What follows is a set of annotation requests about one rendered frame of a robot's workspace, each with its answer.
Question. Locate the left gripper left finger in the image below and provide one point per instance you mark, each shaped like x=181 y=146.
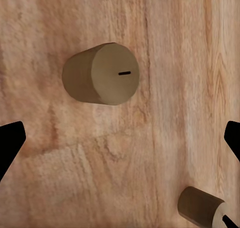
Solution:
x=12 y=137

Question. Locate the pillar candle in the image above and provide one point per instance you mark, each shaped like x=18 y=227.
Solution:
x=202 y=209
x=106 y=74

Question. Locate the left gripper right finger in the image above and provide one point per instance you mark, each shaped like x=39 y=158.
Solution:
x=232 y=137

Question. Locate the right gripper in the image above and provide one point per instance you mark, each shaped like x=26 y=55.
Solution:
x=229 y=223

